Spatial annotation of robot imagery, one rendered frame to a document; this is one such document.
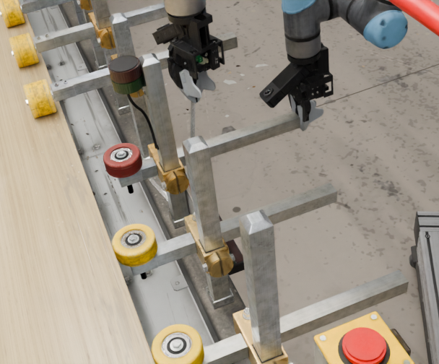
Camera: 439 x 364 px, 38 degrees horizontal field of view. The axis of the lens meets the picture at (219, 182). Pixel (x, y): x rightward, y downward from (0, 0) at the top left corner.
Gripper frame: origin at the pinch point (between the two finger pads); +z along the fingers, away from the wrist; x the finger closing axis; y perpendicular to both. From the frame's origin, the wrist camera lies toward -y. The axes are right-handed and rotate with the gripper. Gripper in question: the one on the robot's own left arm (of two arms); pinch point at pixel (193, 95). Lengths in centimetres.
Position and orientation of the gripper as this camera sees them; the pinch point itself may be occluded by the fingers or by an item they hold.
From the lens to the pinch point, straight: 132.7
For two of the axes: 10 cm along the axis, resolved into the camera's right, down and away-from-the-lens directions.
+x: 7.4, -5.0, 4.4
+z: 1.0, 7.4, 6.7
